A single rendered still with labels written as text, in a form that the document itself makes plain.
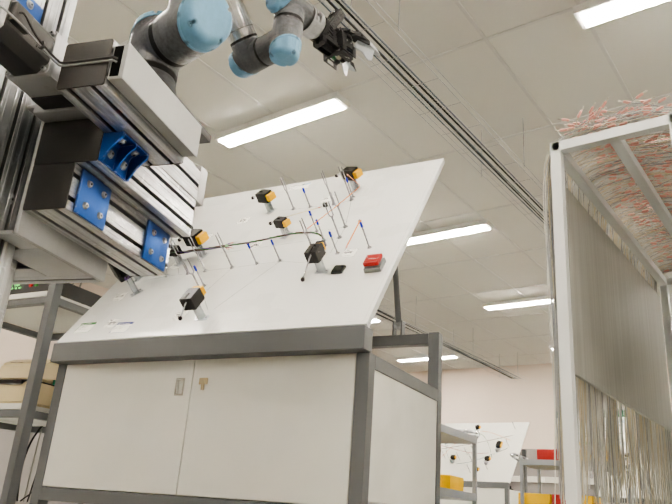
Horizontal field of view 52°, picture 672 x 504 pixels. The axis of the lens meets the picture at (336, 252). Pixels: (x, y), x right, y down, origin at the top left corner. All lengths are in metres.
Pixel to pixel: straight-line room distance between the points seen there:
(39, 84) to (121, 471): 1.34
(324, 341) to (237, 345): 0.29
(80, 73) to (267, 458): 1.18
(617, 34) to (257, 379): 3.50
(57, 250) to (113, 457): 1.06
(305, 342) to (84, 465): 0.87
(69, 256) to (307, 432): 0.84
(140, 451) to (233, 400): 0.35
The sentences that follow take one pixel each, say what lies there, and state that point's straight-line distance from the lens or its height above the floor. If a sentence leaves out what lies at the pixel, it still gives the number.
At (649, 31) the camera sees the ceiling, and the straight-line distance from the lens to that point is 4.89.
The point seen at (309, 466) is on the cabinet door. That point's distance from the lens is 1.92.
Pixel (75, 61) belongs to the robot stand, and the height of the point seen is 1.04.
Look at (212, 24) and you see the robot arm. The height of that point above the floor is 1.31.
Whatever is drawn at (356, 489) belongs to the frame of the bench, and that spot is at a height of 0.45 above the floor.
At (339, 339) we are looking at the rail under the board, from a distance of 1.90.
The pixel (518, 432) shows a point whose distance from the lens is 9.30.
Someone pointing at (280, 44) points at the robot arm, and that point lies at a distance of 1.73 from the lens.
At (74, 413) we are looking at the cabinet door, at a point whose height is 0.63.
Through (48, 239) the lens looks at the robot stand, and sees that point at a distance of 1.40.
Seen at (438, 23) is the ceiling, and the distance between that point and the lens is 4.62.
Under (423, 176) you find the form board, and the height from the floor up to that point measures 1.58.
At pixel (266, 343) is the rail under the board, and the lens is 2.01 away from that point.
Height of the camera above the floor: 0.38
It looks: 21 degrees up
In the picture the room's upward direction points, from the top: 4 degrees clockwise
